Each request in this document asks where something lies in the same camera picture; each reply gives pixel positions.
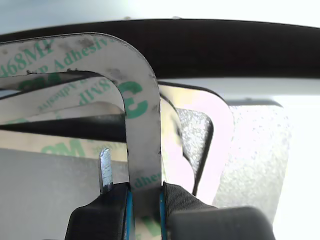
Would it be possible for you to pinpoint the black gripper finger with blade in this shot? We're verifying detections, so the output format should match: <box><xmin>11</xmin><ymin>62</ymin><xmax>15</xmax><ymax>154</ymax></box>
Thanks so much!
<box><xmin>65</xmin><ymin>147</ymin><xmax>136</xmax><ymax>240</ymax></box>

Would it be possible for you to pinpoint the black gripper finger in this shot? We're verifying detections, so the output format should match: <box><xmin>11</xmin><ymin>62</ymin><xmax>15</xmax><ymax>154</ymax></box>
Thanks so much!
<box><xmin>159</xmin><ymin>181</ymin><xmax>276</xmax><ymax>240</ymax></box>

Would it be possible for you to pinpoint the grey textured tray plate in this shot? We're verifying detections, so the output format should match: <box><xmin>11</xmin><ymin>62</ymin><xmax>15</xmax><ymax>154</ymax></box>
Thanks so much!
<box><xmin>0</xmin><ymin>98</ymin><xmax>292</xmax><ymax>240</ymax></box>

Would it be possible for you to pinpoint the beige adhesive rectangular frame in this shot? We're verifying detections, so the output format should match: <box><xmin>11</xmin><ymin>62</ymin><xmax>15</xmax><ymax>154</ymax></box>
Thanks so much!
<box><xmin>0</xmin><ymin>74</ymin><xmax>126</xmax><ymax>119</ymax></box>
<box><xmin>0</xmin><ymin>129</ymin><xmax>129</xmax><ymax>164</ymax></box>
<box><xmin>159</xmin><ymin>84</ymin><xmax>235</xmax><ymax>204</ymax></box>
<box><xmin>0</xmin><ymin>31</ymin><xmax>162</xmax><ymax>240</ymax></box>

